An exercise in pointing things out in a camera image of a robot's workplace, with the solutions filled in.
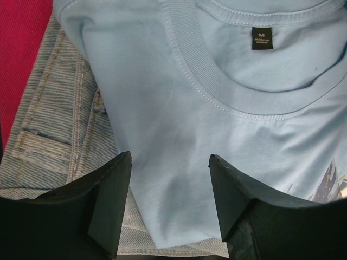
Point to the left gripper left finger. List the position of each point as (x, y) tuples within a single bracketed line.
[(81, 220)]

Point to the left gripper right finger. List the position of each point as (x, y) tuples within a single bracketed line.
[(259, 222)]

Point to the light denim shorts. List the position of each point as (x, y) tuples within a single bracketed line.
[(59, 122)]

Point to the light blue t-shirt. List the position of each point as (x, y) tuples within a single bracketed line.
[(260, 83)]

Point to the magenta pink cloth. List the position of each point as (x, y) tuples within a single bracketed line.
[(23, 24)]

